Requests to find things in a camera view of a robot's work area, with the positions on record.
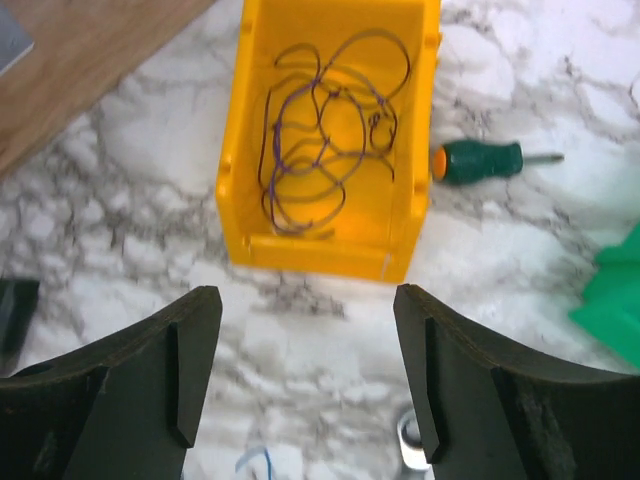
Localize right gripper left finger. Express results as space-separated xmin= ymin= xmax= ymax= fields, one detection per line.
xmin=1 ymin=286 xmax=223 ymax=480

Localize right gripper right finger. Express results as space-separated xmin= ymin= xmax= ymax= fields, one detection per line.
xmin=393 ymin=284 xmax=639 ymax=480

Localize coloured thin cables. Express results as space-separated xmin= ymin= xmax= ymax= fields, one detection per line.
xmin=235 ymin=446 xmax=276 ymax=480

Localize yellow plastic bin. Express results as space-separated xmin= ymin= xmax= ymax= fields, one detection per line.
xmin=216 ymin=1 xmax=441 ymax=284

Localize dark cable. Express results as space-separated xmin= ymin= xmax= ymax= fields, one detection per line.
xmin=257 ymin=29 xmax=412 ymax=239

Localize large ratchet wrench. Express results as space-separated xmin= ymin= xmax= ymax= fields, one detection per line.
xmin=396 ymin=407 xmax=431 ymax=479

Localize green plastic bin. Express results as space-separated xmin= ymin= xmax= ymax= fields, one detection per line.
xmin=569 ymin=229 xmax=639 ymax=367

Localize green stubby screwdriver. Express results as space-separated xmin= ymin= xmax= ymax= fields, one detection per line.
xmin=430 ymin=139 xmax=564 ymax=186

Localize plywood board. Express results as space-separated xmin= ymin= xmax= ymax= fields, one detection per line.
xmin=1 ymin=0 xmax=211 ymax=174

